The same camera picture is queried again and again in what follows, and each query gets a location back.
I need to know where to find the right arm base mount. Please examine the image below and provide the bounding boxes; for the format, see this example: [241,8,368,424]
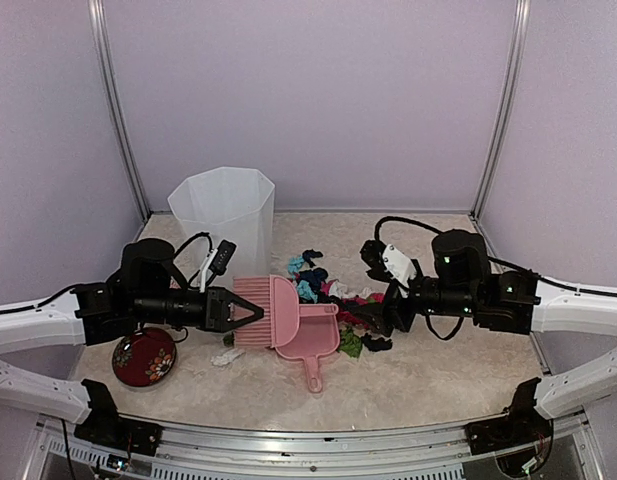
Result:
[464,377,554,455]

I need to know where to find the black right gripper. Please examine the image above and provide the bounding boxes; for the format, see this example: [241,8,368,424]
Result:
[348,273,480,339]

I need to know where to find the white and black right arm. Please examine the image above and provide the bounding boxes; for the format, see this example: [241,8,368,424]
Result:
[360,229,617,444]

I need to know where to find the aluminium front rail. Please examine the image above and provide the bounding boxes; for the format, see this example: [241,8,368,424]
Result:
[35,414,594,480]

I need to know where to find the red floral lacquer bowl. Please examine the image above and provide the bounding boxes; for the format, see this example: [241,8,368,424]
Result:
[112,327,177,388]

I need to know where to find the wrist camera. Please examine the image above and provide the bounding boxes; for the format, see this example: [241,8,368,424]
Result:
[199,240,237,292]
[360,240,418,290]

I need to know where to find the pink hand brush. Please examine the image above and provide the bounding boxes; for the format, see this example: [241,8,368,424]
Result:
[233,275,299,349]

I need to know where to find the pink plastic dustpan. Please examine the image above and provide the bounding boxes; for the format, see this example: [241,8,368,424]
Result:
[275,304,340,393]

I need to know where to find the olive green paper scrap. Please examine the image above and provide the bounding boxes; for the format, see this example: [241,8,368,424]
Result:
[223,333,235,347]

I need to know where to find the translucent white plastic bin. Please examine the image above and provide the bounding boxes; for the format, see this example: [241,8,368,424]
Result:
[168,167,275,287]

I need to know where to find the light blue paper scrap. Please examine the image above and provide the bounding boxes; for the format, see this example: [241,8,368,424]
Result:
[287,256,305,278]

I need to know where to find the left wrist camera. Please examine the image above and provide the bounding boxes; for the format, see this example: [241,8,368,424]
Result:
[199,240,237,292]

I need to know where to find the green paper scrap near dustpan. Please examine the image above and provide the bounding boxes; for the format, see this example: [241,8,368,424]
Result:
[337,327,363,359]

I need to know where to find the navy paper scrap far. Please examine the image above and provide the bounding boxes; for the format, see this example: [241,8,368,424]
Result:
[302,249,323,268]

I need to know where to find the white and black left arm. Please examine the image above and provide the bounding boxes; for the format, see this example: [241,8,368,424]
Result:
[0,238,264,445]

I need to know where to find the pile of coloured paper scraps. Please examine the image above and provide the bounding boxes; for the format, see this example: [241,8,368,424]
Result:
[289,267,384,334]

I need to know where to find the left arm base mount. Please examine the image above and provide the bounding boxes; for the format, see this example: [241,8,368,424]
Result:
[74,379,163,457]

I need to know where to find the black paper scrap right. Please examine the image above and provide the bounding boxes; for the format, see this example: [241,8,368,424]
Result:
[360,333,393,352]

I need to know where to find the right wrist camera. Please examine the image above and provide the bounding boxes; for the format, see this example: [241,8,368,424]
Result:
[360,240,418,290]

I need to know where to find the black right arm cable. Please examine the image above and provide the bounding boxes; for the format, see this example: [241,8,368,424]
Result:
[372,215,617,341]

